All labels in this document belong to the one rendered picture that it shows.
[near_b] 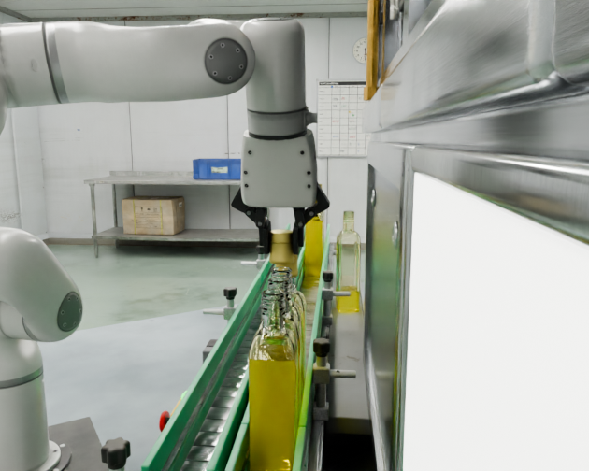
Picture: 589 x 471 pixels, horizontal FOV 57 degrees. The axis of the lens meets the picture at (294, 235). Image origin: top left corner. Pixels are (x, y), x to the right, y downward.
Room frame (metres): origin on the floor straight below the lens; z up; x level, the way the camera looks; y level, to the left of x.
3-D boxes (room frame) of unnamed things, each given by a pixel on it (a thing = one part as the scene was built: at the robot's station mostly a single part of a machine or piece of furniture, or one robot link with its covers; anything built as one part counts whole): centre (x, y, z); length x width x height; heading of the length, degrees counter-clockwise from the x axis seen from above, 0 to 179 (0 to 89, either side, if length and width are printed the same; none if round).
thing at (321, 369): (0.81, -0.06, 0.94); 0.07 x 0.04 x 0.13; 85
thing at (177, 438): (1.42, 0.09, 0.93); 1.75 x 0.01 x 0.08; 175
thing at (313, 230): (1.73, -0.06, 1.02); 0.06 x 0.06 x 0.28; 85
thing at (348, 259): (1.36, -0.14, 1.01); 0.06 x 0.06 x 0.26; 5
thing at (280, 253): (0.74, 0.02, 1.17); 0.04 x 0.04 x 0.04
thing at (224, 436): (1.41, 0.02, 0.93); 1.75 x 0.01 x 0.08; 175
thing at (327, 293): (1.25, -0.10, 0.94); 0.07 x 0.04 x 0.13; 85
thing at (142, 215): (6.21, 1.63, 0.45); 0.62 x 0.44 x 0.40; 80
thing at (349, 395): (1.28, -0.13, 0.84); 0.95 x 0.09 x 0.11; 175
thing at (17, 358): (0.77, 0.43, 1.05); 0.13 x 0.10 x 0.16; 76
